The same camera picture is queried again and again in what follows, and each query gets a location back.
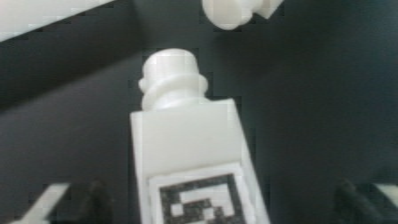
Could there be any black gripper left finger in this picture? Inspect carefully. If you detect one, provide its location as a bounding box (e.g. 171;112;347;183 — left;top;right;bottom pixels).
15;179;114;224

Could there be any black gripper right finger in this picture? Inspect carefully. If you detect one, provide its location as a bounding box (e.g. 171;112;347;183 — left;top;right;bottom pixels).
335;181;398;224

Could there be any white table leg with tag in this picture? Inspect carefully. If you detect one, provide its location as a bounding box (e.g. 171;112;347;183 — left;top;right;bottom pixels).
130;49;271;224

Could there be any white table leg middle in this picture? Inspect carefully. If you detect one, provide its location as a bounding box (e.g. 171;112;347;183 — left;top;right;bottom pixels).
201;0;285;30

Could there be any white obstacle fence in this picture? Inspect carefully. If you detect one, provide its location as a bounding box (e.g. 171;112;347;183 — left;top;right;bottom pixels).
0;0;114;42

